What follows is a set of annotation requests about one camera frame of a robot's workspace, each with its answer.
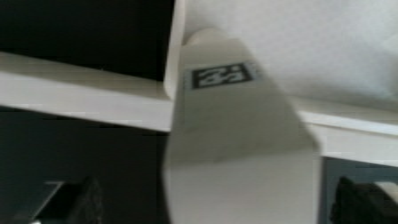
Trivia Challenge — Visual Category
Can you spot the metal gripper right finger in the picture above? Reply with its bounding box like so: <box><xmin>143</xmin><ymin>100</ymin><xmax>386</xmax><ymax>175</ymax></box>
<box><xmin>329</xmin><ymin>177</ymin><xmax>398</xmax><ymax>224</ymax></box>

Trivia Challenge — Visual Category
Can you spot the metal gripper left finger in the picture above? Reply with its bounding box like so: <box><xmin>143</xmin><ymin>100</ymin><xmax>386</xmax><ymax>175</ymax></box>
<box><xmin>15</xmin><ymin>177</ymin><xmax>104</xmax><ymax>224</ymax></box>

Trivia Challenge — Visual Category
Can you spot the white leg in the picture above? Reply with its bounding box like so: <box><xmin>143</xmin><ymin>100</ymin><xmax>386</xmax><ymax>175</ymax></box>
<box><xmin>164</xmin><ymin>29</ymin><xmax>322</xmax><ymax>224</ymax></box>

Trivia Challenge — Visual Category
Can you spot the white desk top tray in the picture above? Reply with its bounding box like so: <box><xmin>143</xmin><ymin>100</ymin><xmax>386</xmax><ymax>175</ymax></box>
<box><xmin>184</xmin><ymin>0</ymin><xmax>398</xmax><ymax>112</ymax></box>

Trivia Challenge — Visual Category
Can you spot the white front guide rail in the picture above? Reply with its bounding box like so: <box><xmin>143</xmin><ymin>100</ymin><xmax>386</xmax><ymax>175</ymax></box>
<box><xmin>0</xmin><ymin>52</ymin><xmax>398</xmax><ymax>167</ymax></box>

